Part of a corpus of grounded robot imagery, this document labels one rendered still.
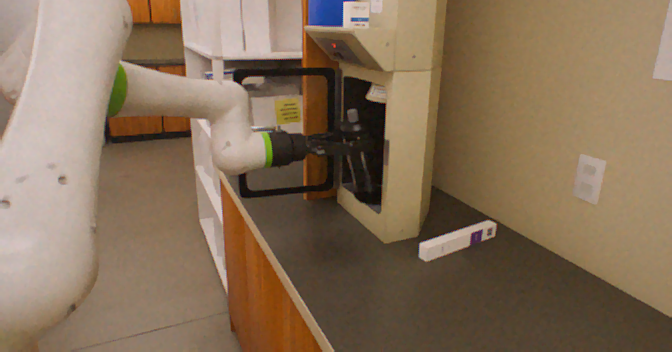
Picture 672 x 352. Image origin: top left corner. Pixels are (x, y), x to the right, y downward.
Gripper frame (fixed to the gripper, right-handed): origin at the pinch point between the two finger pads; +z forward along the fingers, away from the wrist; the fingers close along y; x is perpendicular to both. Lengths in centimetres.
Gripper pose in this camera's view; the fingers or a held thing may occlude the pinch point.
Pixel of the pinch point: (357, 141)
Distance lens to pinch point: 125.1
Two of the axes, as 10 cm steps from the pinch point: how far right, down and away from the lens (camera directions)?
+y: -4.3, -2.9, 8.6
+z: 9.0, -1.1, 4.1
